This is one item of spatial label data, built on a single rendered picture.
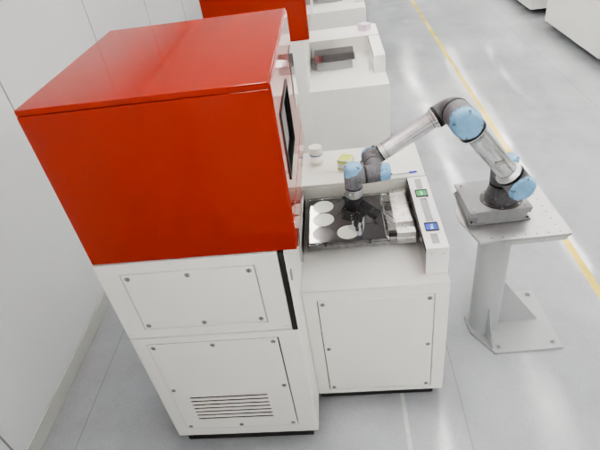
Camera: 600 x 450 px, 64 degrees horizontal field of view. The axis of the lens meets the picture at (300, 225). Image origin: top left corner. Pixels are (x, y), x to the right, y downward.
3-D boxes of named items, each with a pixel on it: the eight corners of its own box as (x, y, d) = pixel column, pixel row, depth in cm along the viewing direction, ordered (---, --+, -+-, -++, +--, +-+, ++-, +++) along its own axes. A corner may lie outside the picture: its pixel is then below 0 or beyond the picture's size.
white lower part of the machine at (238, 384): (182, 445, 246) (128, 340, 198) (211, 321, 312) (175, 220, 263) (320, 440, 239) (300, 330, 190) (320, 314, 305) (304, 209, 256)
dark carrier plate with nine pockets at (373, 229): (309, 244, 220) (309, 243, 219) (311, 201, 247) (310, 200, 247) (386, 238, 216) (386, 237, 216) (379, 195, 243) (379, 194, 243)
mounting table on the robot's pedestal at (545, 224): (529, 201, 257) (533, 179, 250) (567, 254, 222) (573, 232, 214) (444, 210, 261) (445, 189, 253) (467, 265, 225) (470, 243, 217)
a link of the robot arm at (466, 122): (528, 173, 216) (459, 91, 192) (545, 190, 204) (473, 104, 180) (505, 191, 220) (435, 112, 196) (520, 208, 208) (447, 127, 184)
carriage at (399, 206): (397, 244, 219) (397, 238, 217) (388, 198, 248) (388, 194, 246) (416, 242, 218) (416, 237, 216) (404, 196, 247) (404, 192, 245)
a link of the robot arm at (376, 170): (386, 154, 205) (360, 158, 205) (392, 166, 196) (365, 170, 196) (386, 170, 210) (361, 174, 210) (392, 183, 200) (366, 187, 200)
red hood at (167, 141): (92, 265, 174) (12, 111, 138) (153, 154, 238) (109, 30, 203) (299, 249, 166) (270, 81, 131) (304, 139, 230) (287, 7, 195)
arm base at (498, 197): (512, 188, 235) (515, 170, 229) (522, 205, 222) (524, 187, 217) (480, 191, 237) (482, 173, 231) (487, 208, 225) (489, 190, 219)
